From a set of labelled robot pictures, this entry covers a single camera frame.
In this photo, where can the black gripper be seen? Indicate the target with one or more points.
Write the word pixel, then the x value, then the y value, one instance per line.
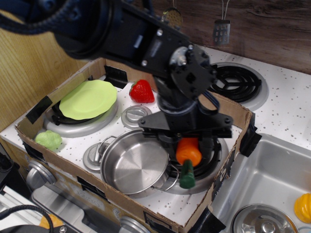
pixel 190 119

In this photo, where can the orange toy carrot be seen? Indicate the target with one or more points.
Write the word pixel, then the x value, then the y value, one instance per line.
pixel 188 156

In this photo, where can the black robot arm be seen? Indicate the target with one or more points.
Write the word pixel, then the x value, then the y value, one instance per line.
pixel 119 31

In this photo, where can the light green plate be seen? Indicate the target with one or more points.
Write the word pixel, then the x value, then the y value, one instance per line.
pixel 89 100

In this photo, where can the front right black burner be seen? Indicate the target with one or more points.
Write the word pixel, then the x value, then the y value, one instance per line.
pixel 204 174

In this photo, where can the black burner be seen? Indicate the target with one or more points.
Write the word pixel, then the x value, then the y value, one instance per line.
pixel 81 129
pixel 241 84
pixel 204 174

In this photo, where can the stainless steel pot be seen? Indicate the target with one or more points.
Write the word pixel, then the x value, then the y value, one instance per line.
pixel 137 166

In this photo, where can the cardboard fence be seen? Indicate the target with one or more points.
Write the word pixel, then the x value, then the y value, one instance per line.
pixel 72 174

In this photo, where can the silver centre stove knob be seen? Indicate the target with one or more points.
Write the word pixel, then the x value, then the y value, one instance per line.
pixel 131 116

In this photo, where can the silver stove knob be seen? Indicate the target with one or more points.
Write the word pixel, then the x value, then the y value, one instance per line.
pixel 93 156
pixel 131 116

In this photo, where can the red toy strawberry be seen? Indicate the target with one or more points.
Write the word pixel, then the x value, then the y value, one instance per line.
pixel 141 92

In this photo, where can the back right black burner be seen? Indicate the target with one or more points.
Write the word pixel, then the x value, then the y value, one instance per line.
pixel 241 84

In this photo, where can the silver sink basin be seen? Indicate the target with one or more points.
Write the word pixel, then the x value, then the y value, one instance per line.
pixel 276 174

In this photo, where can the silver front stove knob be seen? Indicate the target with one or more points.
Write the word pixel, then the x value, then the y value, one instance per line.
pixel 93 156

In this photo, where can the silver oven dial right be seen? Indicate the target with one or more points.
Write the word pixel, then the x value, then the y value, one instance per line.
pixel 129 225

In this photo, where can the silver oven dial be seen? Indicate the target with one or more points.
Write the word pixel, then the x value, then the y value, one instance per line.
pixel 38 175
pixel 129 225

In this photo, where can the silver pot lid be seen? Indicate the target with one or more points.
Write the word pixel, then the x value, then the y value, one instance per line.
pixel 261 218

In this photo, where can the hanging metal spatula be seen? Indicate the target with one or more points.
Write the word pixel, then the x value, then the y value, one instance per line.
pixel 221 30

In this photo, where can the hanging slotted metal spoon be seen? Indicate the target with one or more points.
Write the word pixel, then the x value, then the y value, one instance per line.
pixel 172 16

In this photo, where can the yellow toy in sink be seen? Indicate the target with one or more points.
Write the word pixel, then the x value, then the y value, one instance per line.
pixel 302 208

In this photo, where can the front left black burner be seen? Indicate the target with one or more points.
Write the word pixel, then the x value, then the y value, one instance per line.
pixel 81 129

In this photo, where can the green toy lettuce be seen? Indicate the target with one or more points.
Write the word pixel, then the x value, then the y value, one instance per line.
pixel 49 139

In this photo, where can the silver oven dial left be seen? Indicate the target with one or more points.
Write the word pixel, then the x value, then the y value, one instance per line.
pixel 38 175

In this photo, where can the orange toy bottom left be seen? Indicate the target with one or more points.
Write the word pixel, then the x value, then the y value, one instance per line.
pixel 55 220

